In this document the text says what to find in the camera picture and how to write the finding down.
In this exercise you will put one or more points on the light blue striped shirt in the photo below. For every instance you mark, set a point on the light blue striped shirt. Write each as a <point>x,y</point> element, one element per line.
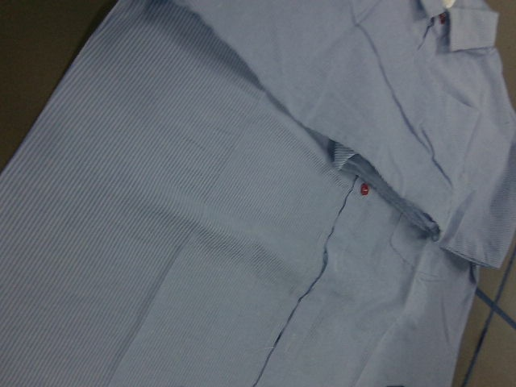
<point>259,193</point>

